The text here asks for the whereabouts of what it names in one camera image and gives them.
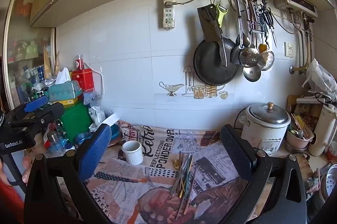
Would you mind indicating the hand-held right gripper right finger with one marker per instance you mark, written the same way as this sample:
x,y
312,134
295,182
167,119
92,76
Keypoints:
x,y
237,152

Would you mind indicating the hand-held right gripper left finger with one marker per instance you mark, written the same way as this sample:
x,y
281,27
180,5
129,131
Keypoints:
x,y
96,150

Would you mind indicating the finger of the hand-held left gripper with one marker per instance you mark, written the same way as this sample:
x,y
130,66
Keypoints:
x,y
35,104
52,112

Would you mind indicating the white ribbed ceramic cup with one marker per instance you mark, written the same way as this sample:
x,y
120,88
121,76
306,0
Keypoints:
x,y
132,152

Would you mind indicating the teal chopstick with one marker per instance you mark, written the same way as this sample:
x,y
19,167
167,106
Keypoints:
x,y
187,168

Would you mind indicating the gold spoon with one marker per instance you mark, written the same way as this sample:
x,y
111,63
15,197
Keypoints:
x,y
175,162

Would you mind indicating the silver fork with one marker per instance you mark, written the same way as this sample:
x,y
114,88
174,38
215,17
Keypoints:
x,y
175,185

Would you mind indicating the pink cup with utensils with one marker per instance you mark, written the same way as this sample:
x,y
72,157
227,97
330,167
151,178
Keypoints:
x,y
298,141

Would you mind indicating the person's left hand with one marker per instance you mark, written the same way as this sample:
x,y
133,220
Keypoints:
x,y
27,168

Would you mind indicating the blue glass bowl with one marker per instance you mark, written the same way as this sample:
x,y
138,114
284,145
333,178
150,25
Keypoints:
x,y
82,139

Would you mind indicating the green box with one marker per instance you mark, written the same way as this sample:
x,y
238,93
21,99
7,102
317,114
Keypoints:
x,y
76,118

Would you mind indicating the teal tissue box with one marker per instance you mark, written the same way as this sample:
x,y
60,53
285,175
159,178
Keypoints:
x,y
64,89

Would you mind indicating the steel capped bottle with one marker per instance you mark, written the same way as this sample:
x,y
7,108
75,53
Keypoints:
x,y
55,143

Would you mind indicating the white rice cooker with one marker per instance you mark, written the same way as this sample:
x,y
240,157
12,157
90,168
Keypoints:
x,y
263,134

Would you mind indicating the red tin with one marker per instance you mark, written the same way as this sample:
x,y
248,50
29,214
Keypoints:
x,y
83,79

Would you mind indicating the silver chopstick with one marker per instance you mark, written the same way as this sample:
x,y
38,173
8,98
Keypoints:
x,y
180,160

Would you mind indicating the glass door cabinet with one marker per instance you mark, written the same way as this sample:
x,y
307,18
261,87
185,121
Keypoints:
x,y
26,42

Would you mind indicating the yellow chopstick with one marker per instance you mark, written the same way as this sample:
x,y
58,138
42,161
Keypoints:
x,y
182,191

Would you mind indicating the newspaper print table mat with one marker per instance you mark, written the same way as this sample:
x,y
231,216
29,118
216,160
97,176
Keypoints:
x,y
163,145

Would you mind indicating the round steel ladle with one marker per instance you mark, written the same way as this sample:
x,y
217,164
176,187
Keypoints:
x,y
251,73

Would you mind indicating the crumpled rag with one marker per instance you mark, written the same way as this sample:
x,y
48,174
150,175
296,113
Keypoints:
x,y
312,183

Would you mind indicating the black frying pan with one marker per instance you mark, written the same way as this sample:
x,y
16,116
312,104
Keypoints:
x,y
210,68

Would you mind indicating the white thermos jug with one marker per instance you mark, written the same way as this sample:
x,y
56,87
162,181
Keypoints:
x,y
323,129

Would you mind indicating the mesh strainer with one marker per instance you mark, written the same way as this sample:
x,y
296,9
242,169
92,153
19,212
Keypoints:
x,y
266,60

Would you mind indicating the perforated steel skimmer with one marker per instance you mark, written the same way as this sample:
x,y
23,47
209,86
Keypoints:
x,y
248,56

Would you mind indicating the steel steamer pot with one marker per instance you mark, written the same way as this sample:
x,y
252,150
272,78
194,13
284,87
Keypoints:
x,y
330,184

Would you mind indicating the brass tap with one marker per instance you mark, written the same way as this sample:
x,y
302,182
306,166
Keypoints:
x,y
298,69

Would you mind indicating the clear plastic bag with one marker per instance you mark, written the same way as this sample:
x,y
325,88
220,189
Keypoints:
x,y
320,76

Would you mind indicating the green peeler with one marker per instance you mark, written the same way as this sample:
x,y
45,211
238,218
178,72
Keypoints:
x,y
221,15

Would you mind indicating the black scissors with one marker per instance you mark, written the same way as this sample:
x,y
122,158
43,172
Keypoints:
x,y
210,17

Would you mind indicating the black kitchen shears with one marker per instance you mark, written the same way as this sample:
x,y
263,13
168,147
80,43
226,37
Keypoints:
x,y
266,17

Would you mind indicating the white power strip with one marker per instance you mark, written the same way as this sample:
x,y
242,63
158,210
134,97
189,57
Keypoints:
x,y
169,18

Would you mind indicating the white water heater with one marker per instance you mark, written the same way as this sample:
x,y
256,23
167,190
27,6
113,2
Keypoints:
x,y
295,1

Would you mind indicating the white wall socket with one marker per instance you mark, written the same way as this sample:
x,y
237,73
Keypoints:
x,y
288,49

